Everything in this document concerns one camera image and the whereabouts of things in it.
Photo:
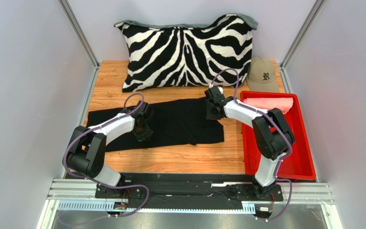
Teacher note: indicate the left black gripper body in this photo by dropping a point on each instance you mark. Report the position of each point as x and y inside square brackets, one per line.
[145, 132]

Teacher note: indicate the rolled pink t-shirt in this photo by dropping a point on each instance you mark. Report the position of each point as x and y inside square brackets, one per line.
[284, 103]

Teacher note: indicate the zebra striped pillow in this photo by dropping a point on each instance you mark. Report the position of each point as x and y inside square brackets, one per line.
[188, 54]

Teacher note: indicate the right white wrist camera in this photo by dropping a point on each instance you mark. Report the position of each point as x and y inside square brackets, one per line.
[216, 89]

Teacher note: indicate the aluminium frame post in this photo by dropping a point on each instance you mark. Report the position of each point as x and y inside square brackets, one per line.
[308, 22]
[67, 9]

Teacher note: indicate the red plastic tray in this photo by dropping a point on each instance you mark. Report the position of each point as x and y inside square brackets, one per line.
[299, 165]

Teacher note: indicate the black t-shirt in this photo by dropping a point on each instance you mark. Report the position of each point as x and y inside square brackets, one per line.
[178, 122]

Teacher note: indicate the left aluminium frame post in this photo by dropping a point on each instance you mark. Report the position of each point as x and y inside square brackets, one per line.
[67, 9]

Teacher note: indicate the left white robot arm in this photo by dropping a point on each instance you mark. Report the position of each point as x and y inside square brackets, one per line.
[84, 156]

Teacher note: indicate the right aluminium frame post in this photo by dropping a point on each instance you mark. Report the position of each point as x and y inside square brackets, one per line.
[308, 22]

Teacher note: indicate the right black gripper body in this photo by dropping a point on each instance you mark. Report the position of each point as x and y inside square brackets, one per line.
[210, 112]

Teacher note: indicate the beige baseball cap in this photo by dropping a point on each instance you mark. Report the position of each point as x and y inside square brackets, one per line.
[261, 76]

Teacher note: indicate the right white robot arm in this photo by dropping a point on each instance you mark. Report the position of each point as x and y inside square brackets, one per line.
[272, 133]

